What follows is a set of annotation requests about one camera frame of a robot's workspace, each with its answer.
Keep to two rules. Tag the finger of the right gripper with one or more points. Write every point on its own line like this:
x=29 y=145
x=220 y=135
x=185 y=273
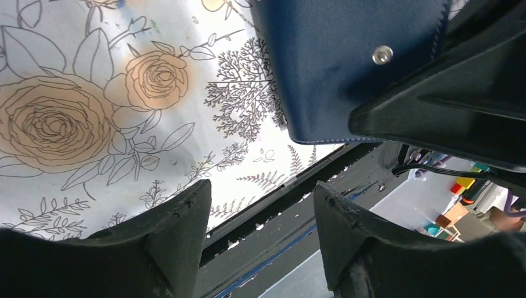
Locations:
x=470 y=104

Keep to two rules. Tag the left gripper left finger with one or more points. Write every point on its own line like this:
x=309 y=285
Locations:
x=154 y=254

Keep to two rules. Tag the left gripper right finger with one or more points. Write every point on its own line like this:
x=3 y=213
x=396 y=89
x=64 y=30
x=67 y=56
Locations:
x=365 y=255

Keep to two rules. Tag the navy blue card holder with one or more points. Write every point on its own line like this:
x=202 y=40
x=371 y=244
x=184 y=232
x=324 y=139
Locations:
x=330 y=57

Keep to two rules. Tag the floral patterned table mat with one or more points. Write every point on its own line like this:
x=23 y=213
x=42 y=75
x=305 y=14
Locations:
x=110 y=108

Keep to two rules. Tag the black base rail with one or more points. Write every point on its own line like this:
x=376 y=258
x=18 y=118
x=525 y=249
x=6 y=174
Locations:
x=258 y=235

